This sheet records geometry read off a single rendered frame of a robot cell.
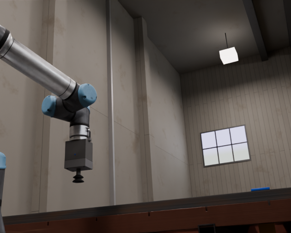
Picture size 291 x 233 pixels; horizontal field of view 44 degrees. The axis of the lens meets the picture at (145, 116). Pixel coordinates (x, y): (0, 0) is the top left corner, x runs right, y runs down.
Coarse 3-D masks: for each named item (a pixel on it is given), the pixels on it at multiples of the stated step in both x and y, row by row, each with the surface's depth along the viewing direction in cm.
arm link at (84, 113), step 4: (84, 108) 138; (88, 108) 140; (76, 112) 135; (80, 112) 136; (84, 112) 137; (88, 112) 139; (76, 116) 135; (80, 116) 136; (84, 116) 137; (88, 116) 139; (72, 120) 135; (76, 120) 136; (80, 120) 136; (84, 120) 136; (88, 120) 138; (72, 124) 136; (76, 124) 135; (80, 124) 135; (84, 124) 136; (88, 124) 138
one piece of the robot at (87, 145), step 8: (80, 136) 133; (72, 144) 133; (80, 144) 132; (88, 144) 134; (72, 152) 132; (80, 152) 131; (88, 152) 133; (72, 160) 131; (80, 160) 130; (88, 160) 132; (72, 168) 131; (80, 168) 132; (88, 168) 133
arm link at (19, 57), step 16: (0, 32) 103; (0, 48) 103; (16, 48) 107; (16, 64) 109; (32, 64) 110; (48, 64) 115; (48, 80) 114; (64, 80) 117; (64, 96) 120; (80, 96) 120; (96, 96) 124
